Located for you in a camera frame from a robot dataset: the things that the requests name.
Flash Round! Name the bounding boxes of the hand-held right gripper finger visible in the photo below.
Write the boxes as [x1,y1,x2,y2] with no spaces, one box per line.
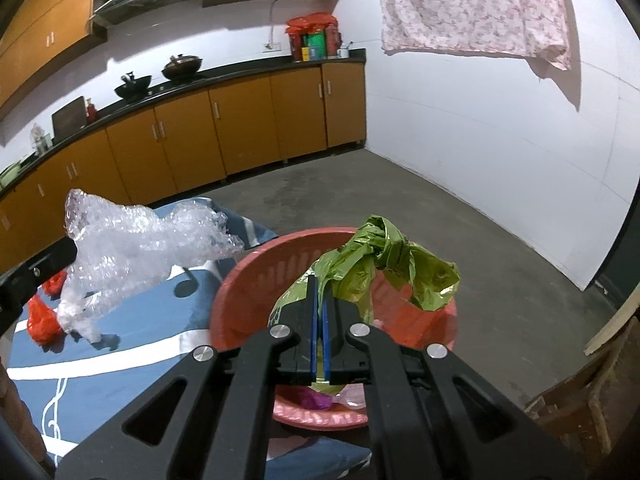
[322,290,586,480]
[55,276,320,480]

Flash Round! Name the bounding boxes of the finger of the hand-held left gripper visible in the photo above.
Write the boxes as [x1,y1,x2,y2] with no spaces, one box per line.
[0,239,79,333]

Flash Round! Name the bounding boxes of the large clear bubble wrap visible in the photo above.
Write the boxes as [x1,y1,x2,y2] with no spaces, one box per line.
[334,387,368,408]

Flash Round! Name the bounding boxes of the red plastic basket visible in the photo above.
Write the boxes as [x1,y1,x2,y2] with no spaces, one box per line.
[210,227,460,431]

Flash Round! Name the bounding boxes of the clear plastic bag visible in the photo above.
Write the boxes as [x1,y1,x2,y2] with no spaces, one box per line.
[56,187,246,343]

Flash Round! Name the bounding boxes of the olive green plastic bag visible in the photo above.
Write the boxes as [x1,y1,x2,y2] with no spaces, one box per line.
[269,215,461,396]

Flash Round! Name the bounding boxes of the person's left forearm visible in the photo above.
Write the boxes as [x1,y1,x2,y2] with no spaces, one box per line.
[0,360,47,466]

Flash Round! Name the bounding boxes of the red plastic bag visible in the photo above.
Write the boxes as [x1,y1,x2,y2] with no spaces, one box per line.
[26,295,65,345]
[41,269,68,297]

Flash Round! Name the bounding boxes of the blue striped table cloth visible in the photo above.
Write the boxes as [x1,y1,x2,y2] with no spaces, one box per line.
[0,197,373,480]

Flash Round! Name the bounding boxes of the glass jar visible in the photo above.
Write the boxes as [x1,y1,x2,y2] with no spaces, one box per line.
[30,122,51,153]

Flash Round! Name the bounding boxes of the dark cutting board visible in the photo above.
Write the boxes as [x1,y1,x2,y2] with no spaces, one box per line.
[51,95,88,143]

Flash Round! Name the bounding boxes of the black wok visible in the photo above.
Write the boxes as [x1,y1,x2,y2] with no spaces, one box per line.
[114,71,152,101]

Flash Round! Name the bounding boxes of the wooden base cabinets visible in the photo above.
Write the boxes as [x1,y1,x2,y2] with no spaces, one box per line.
[0,57,368,276]

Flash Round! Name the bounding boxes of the dark pot with lid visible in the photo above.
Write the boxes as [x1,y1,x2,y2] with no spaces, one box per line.
[161,54,203,82]

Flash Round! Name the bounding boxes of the black kitchen countertop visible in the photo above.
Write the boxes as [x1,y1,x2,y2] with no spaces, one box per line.
[0,47,367,196]

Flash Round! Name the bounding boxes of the wooden chair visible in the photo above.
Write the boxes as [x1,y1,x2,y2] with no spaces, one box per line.
[522,305,640,466]

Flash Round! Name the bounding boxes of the red bag of groceries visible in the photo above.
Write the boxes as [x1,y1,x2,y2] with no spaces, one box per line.
[285,12,341,61]

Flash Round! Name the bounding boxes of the pink floral hanging sheet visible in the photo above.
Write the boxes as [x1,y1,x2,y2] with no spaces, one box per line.
[374,0,573,72]

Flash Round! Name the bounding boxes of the wooden wall cabinet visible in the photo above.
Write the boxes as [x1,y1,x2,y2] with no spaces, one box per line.
[0,0,126,122]

